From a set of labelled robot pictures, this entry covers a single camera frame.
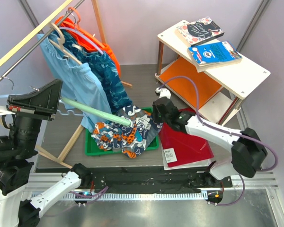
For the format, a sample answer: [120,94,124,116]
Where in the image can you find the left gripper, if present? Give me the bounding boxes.
[9,77,65,157]

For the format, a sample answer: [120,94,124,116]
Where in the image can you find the light blue hanger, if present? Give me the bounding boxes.
[0,75,85,118]

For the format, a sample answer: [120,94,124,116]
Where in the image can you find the mint green hanger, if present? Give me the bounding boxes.
[60,97,132,126]

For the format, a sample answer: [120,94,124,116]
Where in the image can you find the orange teal cartoon shorts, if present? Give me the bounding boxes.
[91,105,163,159]

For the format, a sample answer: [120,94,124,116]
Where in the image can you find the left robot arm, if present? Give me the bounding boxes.
[0,79,92,227]

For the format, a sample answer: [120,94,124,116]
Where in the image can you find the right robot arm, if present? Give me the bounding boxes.
[152,97,267,187]

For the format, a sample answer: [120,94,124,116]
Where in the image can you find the light blue shorts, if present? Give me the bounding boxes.
[36,33,113,132]

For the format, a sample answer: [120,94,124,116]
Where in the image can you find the beige hanger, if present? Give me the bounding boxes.
[48,22,83,66]

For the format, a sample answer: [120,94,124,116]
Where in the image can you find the dark teal patterned shorts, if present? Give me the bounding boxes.
[62,30,133,114]

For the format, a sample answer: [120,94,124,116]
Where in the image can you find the lilac hanger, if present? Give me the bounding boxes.
[58,26,105,55]

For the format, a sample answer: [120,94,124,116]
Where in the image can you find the orange hanger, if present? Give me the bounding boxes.
[68,7,81,28]

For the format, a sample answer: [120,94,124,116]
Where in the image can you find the red folder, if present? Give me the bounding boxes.
[160,107,215,168]

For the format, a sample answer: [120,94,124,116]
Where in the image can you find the orange folder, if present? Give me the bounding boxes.
[159,57,222,107]

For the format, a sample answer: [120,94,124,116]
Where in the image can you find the white two-tier side table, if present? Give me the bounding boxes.
[155,20,271,125]

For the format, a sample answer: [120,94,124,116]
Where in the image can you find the white papers under folder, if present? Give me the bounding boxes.
[162,148,211,170]

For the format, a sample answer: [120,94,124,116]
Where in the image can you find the green plastic tray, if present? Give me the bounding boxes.
[85,106,160,157]

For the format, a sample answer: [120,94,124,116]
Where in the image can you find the blue cover book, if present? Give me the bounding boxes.
[187,41,242,68]

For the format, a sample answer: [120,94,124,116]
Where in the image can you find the floral cover book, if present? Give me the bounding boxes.
[175,17,224,47]

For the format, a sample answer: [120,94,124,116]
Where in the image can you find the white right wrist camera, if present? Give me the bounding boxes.
[155,87,171,99]

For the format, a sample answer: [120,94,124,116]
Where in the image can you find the wooden clothes rack frame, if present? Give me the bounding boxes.
[0,0,133,170]

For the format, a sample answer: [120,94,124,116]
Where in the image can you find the metal clothes rail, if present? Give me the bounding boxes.
[0,0,72,82]

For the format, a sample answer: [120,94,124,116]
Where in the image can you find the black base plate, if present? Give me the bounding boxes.
[90,171,232,193]

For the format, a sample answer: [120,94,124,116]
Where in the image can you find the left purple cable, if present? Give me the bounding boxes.
[44,184,111,217]

